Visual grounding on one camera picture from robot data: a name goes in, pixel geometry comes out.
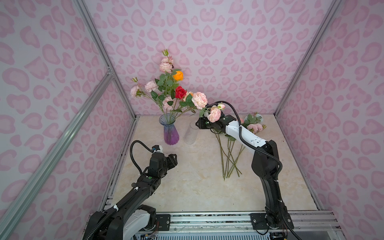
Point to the right aluminium frame strut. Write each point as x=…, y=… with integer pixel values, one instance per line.
x=326, y=23

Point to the large red rose stem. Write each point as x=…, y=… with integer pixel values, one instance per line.
x=178, y=97

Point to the pink peony flower stem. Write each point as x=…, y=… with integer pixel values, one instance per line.
x=168, y=103

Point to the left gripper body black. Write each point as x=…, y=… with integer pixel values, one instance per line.
x=169, y=162

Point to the striped pink peony branch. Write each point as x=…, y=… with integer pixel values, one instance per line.
x=212, y=112

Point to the left aluminium frame strut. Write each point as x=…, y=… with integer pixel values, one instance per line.
x=90, y=25

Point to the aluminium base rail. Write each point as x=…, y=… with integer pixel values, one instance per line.
x=308, y=225

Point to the small mixed roses spray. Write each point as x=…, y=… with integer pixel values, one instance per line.
x=253, y=123

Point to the pink peony branch with bud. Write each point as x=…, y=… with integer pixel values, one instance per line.
x=147, y=91

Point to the peach rose stem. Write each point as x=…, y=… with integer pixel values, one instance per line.
x=186, y=104

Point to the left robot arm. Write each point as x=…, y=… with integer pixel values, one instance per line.
x=129, y=215

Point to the purple glass vase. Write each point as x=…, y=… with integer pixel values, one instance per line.
x=171, y=135

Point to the clear glass cylinder vase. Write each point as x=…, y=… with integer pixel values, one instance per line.
x=191, y=133

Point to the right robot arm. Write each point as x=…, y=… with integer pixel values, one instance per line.
x=265, y=164

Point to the orange rose stem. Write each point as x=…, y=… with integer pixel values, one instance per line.
x=167, y=84

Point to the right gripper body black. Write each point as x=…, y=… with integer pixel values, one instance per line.
x=205, y=123

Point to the small pink peony sprig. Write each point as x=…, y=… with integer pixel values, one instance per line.
x=167, y=62

